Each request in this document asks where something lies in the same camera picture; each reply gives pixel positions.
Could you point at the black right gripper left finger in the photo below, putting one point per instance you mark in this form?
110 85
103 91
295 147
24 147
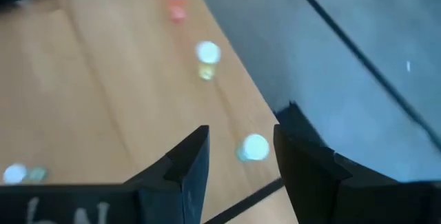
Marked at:
179 182

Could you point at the yellow medicine bottle white cap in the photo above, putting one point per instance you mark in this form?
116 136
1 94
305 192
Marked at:
208 52

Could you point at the teal medicine bottle white cap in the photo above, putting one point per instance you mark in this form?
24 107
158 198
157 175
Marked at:
14 174
255 147

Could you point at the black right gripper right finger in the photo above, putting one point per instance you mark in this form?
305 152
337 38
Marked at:
320 189

